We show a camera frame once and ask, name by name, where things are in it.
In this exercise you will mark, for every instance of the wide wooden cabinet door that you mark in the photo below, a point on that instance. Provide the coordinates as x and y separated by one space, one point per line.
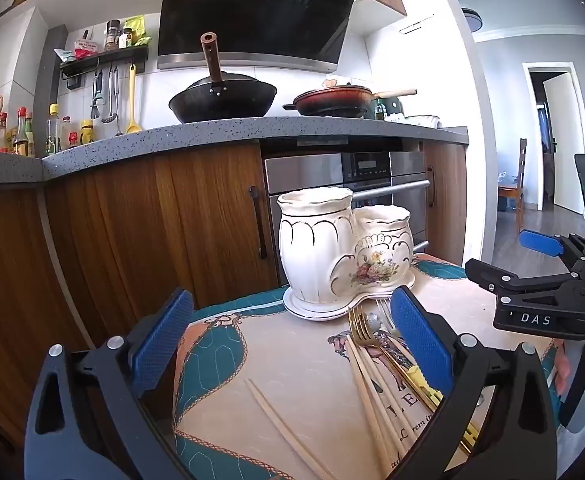
162 230

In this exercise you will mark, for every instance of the yellow plastic spoon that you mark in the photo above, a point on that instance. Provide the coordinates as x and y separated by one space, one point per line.
415 376

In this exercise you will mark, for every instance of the silver flower-shaped spoon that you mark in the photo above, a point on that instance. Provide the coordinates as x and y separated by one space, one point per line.
375 321

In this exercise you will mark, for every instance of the horse print table cloth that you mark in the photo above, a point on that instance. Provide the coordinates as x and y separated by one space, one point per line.
292 360

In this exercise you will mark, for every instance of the white door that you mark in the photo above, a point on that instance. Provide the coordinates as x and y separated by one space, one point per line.
565 140

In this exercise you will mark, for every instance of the round ceiling lamp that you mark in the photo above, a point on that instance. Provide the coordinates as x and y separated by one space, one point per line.
471 19

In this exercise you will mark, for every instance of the white floral ceramic utensil holder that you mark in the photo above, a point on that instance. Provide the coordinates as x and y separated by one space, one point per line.
317 250

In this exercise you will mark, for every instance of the black range hood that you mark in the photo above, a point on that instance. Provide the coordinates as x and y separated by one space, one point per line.
252 5

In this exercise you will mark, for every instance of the steel slotted ladle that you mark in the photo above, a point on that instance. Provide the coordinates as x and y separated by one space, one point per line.
108 105

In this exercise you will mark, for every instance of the white dish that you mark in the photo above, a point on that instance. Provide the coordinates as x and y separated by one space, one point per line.
422 121

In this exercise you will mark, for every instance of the white ceramic tray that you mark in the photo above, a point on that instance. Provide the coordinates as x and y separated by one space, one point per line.
312 312

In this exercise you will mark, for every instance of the dark spice jar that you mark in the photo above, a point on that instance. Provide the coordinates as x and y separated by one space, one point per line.
113 35

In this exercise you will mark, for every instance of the red frying pan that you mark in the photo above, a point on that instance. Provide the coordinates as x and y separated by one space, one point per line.
330 100

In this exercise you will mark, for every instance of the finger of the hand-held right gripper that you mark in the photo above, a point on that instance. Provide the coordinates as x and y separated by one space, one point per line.
487 272
540 242

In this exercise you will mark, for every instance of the small spice jar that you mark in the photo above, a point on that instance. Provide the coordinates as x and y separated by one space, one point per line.
125 39

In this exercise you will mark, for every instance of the wooden dining table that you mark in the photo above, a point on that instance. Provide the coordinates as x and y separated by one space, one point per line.
507 191

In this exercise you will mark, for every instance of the green glass bottle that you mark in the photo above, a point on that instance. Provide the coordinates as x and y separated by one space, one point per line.
380 110

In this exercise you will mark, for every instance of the row of condiment bottles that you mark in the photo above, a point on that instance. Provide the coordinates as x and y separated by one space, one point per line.
52 135

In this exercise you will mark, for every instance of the yellow-green packet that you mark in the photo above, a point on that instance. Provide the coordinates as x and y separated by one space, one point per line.
140 30

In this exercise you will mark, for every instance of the red and white packet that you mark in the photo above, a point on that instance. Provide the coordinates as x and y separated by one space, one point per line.
86 47

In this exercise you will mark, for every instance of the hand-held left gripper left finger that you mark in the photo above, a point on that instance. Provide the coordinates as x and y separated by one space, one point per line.
162 340

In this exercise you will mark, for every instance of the gold fork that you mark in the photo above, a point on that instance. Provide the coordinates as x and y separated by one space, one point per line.
360 325

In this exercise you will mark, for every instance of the silver fork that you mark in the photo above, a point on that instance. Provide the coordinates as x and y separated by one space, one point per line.
386 312

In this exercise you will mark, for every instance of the wooden chopstick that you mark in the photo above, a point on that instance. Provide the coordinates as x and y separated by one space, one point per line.
380 400
287 430
367 400
392 405

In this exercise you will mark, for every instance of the narrow wooden cabinet door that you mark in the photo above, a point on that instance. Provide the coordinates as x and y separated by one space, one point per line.
447 200

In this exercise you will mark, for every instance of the black wall spice rack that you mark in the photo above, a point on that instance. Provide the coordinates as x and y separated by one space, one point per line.
105 57

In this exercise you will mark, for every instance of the wooden chair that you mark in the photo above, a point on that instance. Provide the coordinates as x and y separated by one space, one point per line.
521 180

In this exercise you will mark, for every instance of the grey speckled kitchen countertop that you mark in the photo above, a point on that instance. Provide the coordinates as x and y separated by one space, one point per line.
172 140

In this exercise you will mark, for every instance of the green packet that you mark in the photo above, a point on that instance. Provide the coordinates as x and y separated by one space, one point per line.
65 55

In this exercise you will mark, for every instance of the corner wooden cabinet door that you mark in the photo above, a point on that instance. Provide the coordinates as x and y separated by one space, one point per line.
12 285

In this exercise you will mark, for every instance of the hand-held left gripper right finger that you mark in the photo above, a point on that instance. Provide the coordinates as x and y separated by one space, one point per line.
420 340

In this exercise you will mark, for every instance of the stainless steel oven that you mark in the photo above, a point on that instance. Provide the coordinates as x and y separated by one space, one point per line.
317 172

